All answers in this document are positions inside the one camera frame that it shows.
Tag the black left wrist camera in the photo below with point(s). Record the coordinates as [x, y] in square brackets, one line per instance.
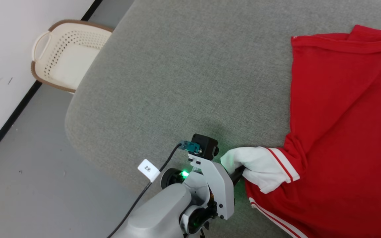
[207, 143]

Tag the black baseboard strip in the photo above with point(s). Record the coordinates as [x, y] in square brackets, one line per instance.
[18, 109]

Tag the red white basketball jersey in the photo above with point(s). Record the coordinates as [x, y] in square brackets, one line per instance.
[342, 115]

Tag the cream perforated laundry basket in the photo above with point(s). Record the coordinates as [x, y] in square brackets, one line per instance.
[68, 62]

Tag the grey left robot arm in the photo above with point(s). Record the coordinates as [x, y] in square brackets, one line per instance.
[164, 211]

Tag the teal left camera connector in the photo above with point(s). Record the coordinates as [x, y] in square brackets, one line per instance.
[189, 146]

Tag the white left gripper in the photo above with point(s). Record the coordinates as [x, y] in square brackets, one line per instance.
[222, 188]

